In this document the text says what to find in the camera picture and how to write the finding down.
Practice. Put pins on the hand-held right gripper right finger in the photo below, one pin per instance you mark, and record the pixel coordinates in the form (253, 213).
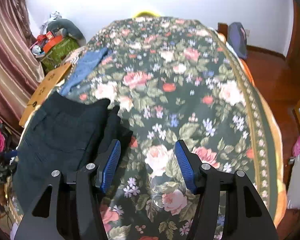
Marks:
(186, 167)

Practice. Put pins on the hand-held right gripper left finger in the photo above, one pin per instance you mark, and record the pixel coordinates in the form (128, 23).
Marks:
(110, 165)

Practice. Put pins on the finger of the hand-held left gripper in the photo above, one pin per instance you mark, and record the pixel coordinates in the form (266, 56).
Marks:
(10, 153)

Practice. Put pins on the black pants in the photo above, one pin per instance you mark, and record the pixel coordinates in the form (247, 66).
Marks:
(60, 135)

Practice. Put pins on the bamboo lap desk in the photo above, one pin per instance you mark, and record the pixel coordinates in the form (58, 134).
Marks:
(47, 87)

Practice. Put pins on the floral blanket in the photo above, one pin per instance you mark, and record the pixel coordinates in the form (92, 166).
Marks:
(180, 92)

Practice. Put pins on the striped red curtain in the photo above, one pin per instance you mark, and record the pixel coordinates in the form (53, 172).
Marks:
(10, 62)

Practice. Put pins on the blue jeans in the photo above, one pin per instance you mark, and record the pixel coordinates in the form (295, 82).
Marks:
(86, 66)

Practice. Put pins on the green leaf-print basket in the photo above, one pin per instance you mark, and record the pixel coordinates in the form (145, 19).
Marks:
(61, 52)

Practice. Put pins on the pink plastic item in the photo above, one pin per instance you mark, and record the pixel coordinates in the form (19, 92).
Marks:
(298, 146)

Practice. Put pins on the orange box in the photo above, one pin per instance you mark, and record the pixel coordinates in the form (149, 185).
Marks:
(52, 43)

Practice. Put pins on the red cloth item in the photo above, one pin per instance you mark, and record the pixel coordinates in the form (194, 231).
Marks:
(43, 38)

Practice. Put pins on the grey backpack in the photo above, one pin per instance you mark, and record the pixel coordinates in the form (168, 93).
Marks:
(237, 41)

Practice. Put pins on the grey neck pillow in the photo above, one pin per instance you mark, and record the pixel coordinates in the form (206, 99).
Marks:
(67, 27)

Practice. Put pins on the grey crumpled cloth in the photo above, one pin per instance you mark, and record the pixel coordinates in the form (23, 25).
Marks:
(51, 20)

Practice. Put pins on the wooden bed frame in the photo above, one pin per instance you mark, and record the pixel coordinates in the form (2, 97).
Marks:
(222, 30)

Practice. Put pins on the yellow foam bed rail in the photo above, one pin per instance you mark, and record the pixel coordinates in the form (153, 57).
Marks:
(146, 13)

